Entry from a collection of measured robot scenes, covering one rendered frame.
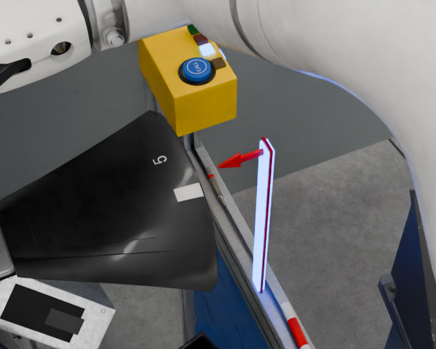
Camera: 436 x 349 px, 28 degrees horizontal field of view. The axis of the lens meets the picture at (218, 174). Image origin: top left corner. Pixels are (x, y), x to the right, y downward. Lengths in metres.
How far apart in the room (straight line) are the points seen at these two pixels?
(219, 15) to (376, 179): 1.98
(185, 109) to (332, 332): 1.11
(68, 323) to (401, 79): 0.76
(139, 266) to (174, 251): 0.04
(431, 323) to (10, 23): 0.61
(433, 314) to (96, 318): 0.41
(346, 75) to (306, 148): 1.94
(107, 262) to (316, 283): 1.39
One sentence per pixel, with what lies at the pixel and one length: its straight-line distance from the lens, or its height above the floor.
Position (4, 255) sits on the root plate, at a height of 1.18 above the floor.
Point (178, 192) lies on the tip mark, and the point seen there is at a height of 1.17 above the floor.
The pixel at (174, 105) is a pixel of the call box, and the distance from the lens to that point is 1.24.
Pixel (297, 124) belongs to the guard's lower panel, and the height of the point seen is 0.26.
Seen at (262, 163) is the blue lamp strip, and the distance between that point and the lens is 1.05.
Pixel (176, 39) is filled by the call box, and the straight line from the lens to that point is 1.31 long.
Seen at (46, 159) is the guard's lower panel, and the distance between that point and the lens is 2.00.
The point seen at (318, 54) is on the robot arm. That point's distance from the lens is 0.45.
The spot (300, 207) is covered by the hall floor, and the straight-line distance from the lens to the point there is 2.43.
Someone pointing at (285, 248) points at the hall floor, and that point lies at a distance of 2.35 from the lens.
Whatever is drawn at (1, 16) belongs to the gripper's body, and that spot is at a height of 1.49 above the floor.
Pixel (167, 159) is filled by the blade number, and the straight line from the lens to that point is 1.01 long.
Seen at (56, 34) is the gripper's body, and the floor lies 1.49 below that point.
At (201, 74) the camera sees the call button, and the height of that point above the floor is 1.08.
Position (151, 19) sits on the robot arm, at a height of 1.47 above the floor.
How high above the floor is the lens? 1.98
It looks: 53 degrees down
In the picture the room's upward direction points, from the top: straight up
